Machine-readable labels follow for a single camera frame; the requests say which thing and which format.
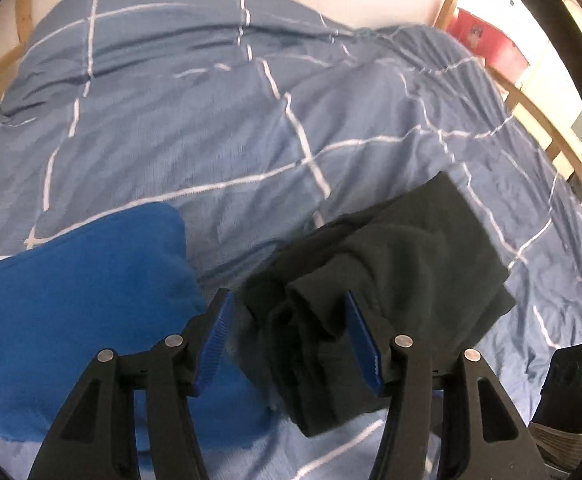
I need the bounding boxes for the black pants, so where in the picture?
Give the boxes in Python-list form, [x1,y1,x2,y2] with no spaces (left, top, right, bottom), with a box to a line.
[241,171,518,438]

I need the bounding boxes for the blue checked duvet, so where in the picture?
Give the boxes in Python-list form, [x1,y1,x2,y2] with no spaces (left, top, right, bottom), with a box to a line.
[0,0,582,480]

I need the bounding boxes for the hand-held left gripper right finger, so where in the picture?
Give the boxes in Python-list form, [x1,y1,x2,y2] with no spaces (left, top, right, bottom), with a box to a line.
[343,291,546,480]

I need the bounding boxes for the wooden bunk bed frame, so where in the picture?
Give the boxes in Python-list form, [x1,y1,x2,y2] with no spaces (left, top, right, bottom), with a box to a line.
[0,0,582,241]

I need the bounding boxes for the red storage bin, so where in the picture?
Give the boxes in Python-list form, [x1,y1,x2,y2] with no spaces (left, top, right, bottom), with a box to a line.
[446,7,530,81]

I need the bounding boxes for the blue folded cloth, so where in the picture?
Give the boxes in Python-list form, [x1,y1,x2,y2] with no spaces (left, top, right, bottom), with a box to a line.
[0,202,274,453]

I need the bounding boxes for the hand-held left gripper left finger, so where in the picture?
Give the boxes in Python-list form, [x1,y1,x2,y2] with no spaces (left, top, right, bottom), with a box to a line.
[27,287,236,480]

